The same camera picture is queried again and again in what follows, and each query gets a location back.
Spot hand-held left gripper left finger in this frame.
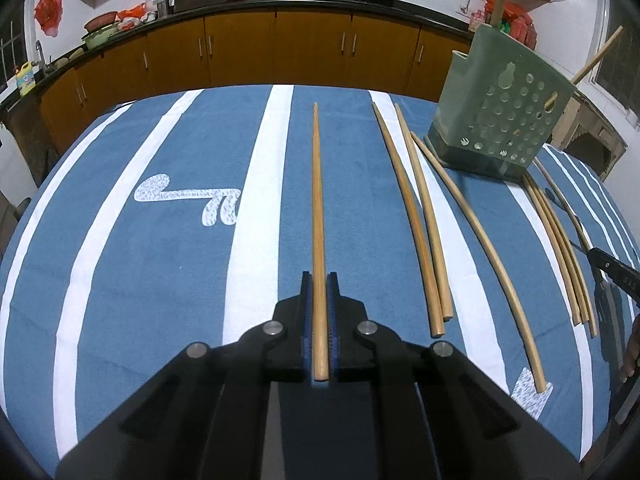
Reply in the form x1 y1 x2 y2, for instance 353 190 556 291
55 270 314 480

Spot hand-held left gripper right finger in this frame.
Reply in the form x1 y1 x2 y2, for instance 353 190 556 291
327 272 586 480

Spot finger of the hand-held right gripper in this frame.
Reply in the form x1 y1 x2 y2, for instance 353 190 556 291
586 246 640 307

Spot green perforated chopstick holder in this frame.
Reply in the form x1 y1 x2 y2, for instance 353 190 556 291
425 22 579 182

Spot person's right hand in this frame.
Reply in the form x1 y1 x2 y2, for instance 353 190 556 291
618 310 640 384

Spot blue white striped tablecloth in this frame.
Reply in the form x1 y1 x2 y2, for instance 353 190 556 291
0 85 640 480

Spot wooden base cabinets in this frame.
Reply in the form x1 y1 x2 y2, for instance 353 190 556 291
39 9 473 153

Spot red bag over thermoses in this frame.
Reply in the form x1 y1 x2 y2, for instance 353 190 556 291
484 0 526 25

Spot black kitchen countertop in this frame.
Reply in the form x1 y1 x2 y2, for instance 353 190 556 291
0 0 476 111

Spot red bag beside bowls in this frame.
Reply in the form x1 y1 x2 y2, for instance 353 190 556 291
117 2 151 24

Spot red bowl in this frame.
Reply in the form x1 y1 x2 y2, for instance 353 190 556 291
84 11 120 33

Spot yellow detergent bottle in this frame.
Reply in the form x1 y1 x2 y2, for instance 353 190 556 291
17 61 39 97

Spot metal faucet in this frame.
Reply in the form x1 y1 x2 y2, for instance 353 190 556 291
34 40 52 75

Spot barred window above sink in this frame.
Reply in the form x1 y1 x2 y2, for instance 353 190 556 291
0 20 27 88

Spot hanging red plastic bag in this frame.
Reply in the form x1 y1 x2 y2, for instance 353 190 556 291
34 0 66 38

